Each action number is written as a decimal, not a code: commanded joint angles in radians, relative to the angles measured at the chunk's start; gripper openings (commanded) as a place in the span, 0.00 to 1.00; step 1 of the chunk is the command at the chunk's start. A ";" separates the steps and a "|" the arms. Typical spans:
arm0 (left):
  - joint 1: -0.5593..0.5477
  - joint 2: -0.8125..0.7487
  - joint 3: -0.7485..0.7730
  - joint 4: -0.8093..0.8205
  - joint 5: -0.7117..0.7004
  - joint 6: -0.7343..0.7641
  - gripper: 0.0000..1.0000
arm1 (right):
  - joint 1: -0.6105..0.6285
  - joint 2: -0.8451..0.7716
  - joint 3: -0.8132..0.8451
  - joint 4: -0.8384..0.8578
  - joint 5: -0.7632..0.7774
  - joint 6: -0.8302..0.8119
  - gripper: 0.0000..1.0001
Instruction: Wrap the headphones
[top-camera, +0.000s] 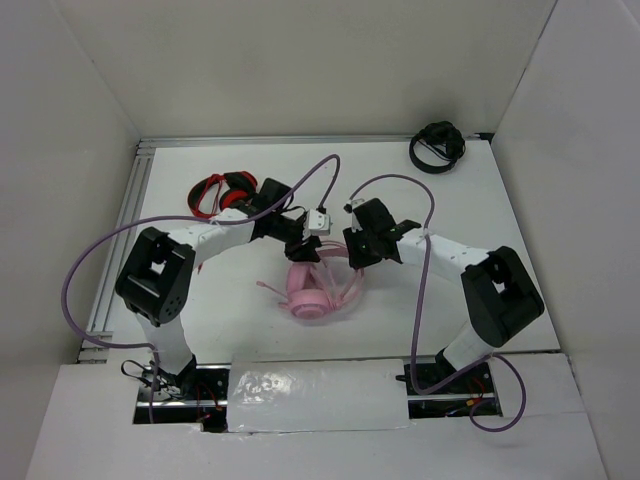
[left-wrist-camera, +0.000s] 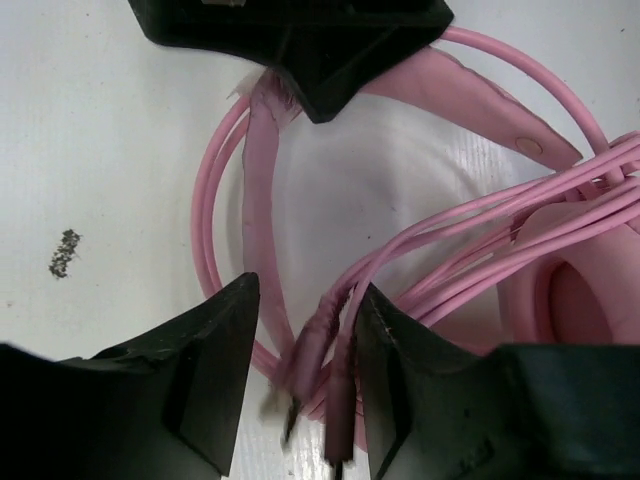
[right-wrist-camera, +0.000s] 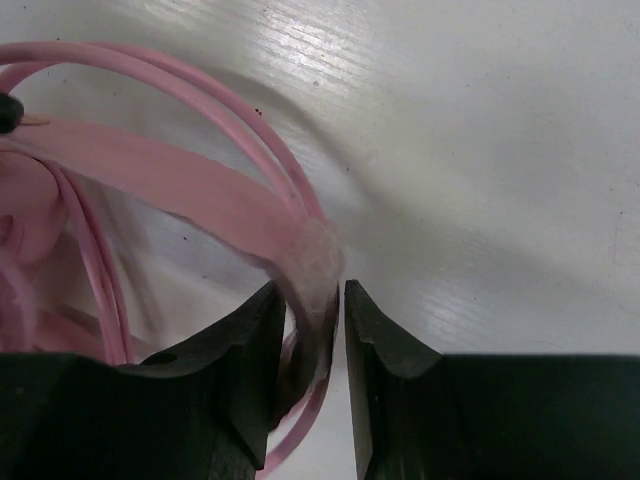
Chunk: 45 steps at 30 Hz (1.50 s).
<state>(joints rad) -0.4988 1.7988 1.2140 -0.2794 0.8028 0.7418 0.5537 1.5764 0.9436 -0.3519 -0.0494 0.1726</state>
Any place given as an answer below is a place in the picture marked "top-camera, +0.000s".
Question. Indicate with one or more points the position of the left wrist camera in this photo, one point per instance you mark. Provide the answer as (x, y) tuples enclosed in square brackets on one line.
[(317, 223)]

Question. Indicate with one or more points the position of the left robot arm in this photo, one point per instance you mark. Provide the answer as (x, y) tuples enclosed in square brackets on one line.
[(155, 280)]

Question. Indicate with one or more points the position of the black headphones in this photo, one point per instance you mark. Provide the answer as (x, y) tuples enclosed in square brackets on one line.
[(444, 140)]

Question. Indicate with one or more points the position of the red headphones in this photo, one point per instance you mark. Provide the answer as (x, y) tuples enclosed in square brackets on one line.
[(228, 188)]

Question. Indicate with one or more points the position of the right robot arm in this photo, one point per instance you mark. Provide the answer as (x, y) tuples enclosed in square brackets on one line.
[(501, 297)]

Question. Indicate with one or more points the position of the pink headphones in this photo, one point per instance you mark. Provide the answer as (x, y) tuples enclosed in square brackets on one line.
[(312, 292)]

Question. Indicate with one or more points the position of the white taped sheet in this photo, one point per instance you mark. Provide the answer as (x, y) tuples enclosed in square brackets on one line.
[(321, 396)]

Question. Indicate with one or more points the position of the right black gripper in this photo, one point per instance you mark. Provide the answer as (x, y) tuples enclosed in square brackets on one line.
[(356, 258)]

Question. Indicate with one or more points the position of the aluminium rail frame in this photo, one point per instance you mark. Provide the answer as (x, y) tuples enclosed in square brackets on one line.
[(120, 240)]

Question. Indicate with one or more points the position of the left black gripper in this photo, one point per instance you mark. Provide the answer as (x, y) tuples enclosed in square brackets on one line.
[(305, 252)]

